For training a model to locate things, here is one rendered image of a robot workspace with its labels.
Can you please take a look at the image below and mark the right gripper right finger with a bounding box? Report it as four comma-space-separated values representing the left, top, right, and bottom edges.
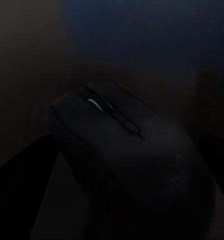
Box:
198, 133, 224, 194

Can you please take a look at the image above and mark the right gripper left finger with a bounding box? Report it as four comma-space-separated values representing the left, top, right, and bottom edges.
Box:
0, 134, 60, 240

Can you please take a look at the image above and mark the mouse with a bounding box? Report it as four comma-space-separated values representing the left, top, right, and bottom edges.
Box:
44, 82, 216, 240

